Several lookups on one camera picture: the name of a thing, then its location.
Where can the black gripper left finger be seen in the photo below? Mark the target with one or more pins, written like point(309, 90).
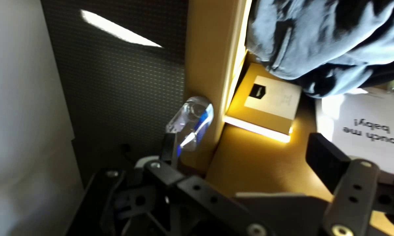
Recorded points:
point(198, 192)

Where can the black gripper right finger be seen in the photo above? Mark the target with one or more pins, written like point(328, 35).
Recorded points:
point(355, 188)

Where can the small cardboard box black label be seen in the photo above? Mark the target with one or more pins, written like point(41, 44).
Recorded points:
point(271, 110)

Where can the open wooden box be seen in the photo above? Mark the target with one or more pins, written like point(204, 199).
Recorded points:
point(211, 44)

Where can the white paper sheet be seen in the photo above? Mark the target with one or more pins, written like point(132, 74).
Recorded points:
point(372, 114)

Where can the blue cloth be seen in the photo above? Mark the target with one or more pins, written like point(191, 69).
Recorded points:
point(329, 40)

